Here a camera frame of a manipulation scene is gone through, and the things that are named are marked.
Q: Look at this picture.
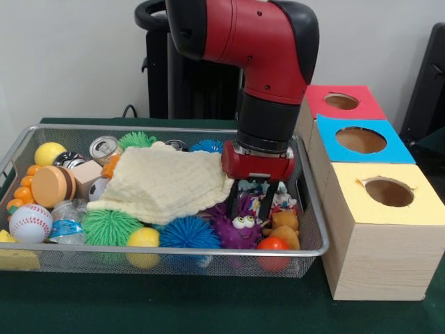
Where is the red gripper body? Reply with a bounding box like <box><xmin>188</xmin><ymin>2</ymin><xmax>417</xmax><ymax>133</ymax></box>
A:
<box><xmin>221</xmin><ymin>140</ymin><xmax>296</xmax><ymax>182</ymax></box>

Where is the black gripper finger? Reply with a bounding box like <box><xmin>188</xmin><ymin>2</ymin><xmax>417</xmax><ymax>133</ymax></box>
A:
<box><xmin>226</xmin><ymin>179</ymin><xmax>241</xmax><ymax>221</ymax></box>
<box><xmin>259</xmin><ymin>180</ymin><xmax>281</xmax><ymax>222</ymax></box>

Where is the colourful patterned cloth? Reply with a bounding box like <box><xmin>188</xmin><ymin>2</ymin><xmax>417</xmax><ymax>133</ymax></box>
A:
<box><xmin>239</xmin><ymin>180</ymin><xmax>298</xmax><ymax>223</ymax></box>

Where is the cream waffle cloth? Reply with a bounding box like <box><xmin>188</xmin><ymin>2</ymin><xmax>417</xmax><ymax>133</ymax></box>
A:
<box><xmin>86</xmin><ymin>141</ymin><xmax>236</xmax><ymax>225</ymax></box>

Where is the wooden box with three holes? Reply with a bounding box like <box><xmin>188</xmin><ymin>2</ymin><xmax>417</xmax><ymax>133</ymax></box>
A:
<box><xmin>295</xmin><ymin>85</ymin><xmax>445</xmax><ymax>302</ymax></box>

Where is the silver mesh bin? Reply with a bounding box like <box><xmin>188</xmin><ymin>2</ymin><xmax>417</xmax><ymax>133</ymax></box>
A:
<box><xmin>0</xmin><ymin>123</ymin><xmax>331</xmax><ymax>279</ymax></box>

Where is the brown plush croissant toy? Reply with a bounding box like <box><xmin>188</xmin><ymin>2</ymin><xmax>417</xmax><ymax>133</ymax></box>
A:
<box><xmin>262</xmin><ymin>212</ymin><xmax>302</xmax><ymax>251</ymax></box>

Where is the purple spiky monster ball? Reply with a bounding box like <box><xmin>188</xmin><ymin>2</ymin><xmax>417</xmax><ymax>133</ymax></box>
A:
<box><xmin>208</xmin><ymin>194</ymin><xmax>265</xmax><ymax>250</ymax></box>

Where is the orange ball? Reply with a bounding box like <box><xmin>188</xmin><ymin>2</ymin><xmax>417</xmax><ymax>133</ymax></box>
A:
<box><xmin>256</xmin><ymin>237</ymin><xmax>291</xmax><ymax>273</ymax></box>

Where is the blue spiky rubber ball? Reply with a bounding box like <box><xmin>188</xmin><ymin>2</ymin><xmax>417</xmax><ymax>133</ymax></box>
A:
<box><xmin>158</xmin><ymin>215</ymin><xmax>223</xmax><ymax>250</ymax></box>

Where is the yellow ball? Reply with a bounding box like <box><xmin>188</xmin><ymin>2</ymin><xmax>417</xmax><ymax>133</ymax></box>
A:
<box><xmin>125</xmin><ymin>228</ymin><xmax>161</xmax><ymax>269</ymax></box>

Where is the dark green table cloth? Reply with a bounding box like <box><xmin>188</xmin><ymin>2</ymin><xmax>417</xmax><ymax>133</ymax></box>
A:
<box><xmin>0</xmin><ymin>117</ymin><xmax>445</xmax><ymax>334</ymax></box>

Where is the green spiky rubber ball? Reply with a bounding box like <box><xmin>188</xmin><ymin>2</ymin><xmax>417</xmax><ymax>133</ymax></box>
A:
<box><xmin>82</xmin><ymin>209</ymin><xmax>145</xmax><ymax>246</ymax></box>

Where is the plain wooden cube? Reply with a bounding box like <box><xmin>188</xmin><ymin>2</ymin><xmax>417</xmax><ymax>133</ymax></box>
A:
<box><xmin>71</xmin><ymin>160</ymin><xmax>104</xmax><ymax>201</ymax></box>

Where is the green cloth side table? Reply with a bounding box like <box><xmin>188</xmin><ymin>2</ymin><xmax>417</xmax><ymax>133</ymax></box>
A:
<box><xmin>413</xmin><ymin>125</ymin><xmax>445</xmax><ymax>168</ymax></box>

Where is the round wooden burger toy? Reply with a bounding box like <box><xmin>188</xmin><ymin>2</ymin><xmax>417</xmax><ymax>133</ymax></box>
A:
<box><xmin>31</xmin><ymin>166</ymin><xmax>77</xmax><ymax>209</ymax></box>

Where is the black chair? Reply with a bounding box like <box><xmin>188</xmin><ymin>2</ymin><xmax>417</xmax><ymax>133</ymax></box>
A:
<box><xmin>399</xmin><ymin>22</ymin><xmax>445</xmax><ymax>140</ymax></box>

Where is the white baseball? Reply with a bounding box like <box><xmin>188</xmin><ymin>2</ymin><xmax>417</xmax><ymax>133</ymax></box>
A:
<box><xmin>8</xmin><ymin>203</ymin><xmax>54</xmax><ymax>244</ymax></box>

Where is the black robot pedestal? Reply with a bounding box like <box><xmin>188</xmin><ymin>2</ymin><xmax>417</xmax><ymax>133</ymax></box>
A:
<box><xmin>134</xmin><ymin>0</ymin><xmax>244</xmax><ymax>121</ymax></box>

